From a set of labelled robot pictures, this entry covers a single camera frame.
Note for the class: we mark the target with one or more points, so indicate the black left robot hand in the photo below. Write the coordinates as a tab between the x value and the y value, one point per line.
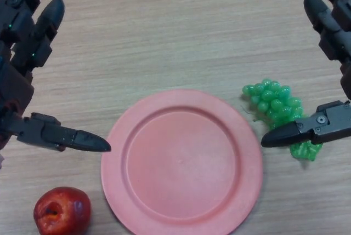
16	81

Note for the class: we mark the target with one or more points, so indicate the red apple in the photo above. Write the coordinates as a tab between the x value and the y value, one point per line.
64	214

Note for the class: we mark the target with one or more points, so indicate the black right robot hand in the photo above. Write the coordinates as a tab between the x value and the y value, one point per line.
329	122

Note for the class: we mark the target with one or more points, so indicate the green grapes bunch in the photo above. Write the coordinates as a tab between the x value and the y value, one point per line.
271	96

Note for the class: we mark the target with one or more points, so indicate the pink round plate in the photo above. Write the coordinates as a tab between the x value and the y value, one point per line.
181	163

